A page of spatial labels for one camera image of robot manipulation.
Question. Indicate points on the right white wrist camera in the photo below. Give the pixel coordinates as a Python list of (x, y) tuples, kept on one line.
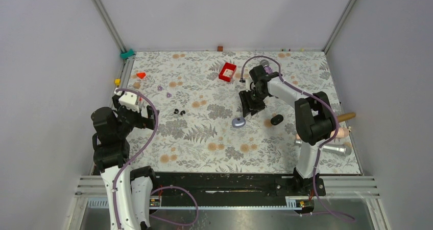
[(249, 84)]

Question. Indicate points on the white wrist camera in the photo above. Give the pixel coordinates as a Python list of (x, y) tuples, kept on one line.
[(129, 100), (249, 84)]

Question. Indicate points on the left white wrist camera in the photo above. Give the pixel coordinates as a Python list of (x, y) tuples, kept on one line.
[(129, 100)]

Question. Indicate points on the orange triangular block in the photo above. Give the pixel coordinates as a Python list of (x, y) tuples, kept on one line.
[(141, 75)]

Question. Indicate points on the red open box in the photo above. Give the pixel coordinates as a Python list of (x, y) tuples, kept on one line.
[(227, 72)]

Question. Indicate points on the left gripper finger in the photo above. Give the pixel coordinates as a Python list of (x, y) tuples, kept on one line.
[(151, 112), (147, 123)]

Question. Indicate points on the floral patterned mat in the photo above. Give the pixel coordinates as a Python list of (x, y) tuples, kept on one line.
[(204, 140)]

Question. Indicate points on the silver metal cylinder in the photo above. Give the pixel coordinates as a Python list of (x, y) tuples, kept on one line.
[(338, 149)]

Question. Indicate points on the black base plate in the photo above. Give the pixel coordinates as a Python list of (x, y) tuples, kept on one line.
[(233, 190)]

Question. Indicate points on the lavender earbud charging case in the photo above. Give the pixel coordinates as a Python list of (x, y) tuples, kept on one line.
[(238, 122)]

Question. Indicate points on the teal block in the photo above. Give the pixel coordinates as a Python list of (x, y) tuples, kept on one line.
[(127, 54)]

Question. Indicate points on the yellow small cube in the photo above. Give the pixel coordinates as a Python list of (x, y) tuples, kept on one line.
[(117, 82)]

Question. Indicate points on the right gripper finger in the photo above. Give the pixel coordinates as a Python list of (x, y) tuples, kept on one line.
[(245, 98), (256, 106)]

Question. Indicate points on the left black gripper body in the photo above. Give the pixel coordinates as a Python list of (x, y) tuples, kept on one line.
[(128, 118)]

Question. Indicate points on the purple glitter microphone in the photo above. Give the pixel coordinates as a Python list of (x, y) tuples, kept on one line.
[(266, 65)]

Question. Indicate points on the pink cylinder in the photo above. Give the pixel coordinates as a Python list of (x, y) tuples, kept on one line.
[(343, 132)]

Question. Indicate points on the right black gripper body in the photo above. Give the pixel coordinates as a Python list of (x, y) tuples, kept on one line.
[(258, 96)]

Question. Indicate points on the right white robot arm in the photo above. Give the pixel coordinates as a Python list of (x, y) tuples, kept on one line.
[(314, 120)]

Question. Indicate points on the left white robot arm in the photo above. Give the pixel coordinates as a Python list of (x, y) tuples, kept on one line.
[(128, 190)]

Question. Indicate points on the wooden handle stick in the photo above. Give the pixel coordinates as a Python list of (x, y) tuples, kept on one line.
[(346, 116)]

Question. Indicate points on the black earbud case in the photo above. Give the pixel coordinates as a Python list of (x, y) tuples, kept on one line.
[(277, 119)]

